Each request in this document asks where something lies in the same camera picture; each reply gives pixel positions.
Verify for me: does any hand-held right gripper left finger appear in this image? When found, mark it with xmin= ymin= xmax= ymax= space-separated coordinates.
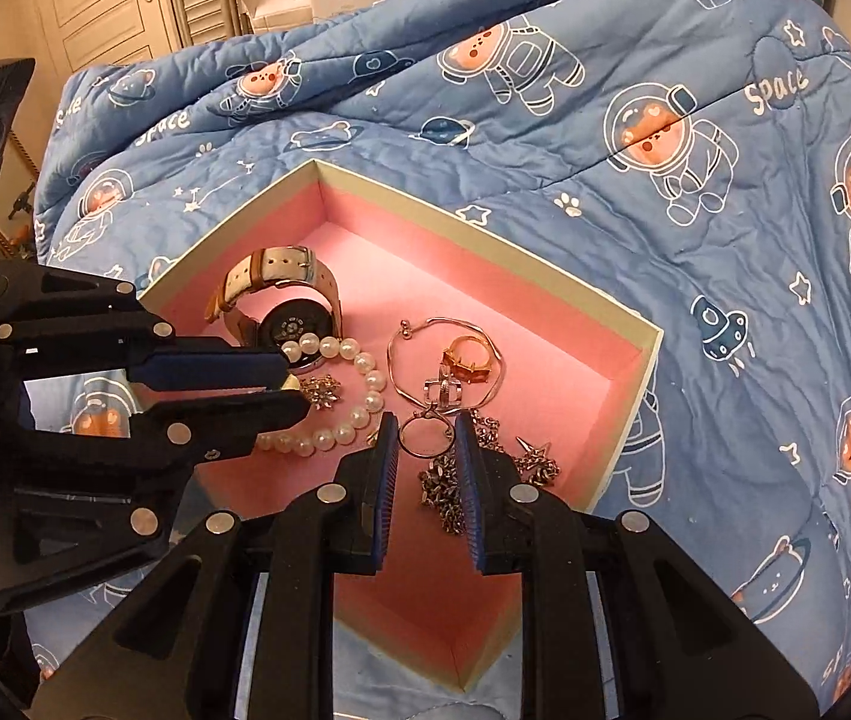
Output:
xmin=31 ymin=411 xmax=402 ymax=720

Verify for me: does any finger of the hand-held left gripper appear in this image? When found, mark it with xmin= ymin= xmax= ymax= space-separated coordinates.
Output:
xmin=0 ymin=390 xmax=311 ymax=542
xmin=0 ymin=264 xmax=293 ymax=395

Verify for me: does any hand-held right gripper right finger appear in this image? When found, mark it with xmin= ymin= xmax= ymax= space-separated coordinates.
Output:
xmin=453 ymin=411 xmax=820 ymax=720

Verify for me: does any silver chain necklace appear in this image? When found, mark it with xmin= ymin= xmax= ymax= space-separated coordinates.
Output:
xmin=417 ymin=409 xmax=563 ymax=538

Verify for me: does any white pearl bracelet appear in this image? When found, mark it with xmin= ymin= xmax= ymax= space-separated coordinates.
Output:
xmin=256 ymin=334 xmax=390 ymax=460

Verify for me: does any silver hoop pendant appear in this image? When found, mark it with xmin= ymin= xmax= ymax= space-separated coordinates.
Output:
xmin=399 ymin=373 xmax=465 ymax=460

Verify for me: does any pale green box pink lining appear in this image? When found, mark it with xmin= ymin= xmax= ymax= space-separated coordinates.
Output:
xmin=133 ymin=159 xmax=664 ymax=691

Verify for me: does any silver snowflake brooch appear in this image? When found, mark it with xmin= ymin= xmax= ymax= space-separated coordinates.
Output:
xmin=297 ymin=373 xmax=345 ymax=412

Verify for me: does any thin rose gold bangle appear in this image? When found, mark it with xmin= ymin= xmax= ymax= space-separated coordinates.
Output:
xmin=386 ymin=317 xmax=506 ymax=406

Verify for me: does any blue astronaut print blanket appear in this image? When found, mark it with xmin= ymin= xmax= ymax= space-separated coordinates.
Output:
xmin=24 ymin=0 xmax=851 ymax=720

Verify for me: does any brown strap wristwatch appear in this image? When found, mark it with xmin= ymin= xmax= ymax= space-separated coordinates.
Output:
xmin=204 ymin=244 xmax=347 ymax=376

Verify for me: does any gold ring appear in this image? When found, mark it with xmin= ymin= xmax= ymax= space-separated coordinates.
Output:
xmin=440 ymin=336 xmax=498 ymax=385

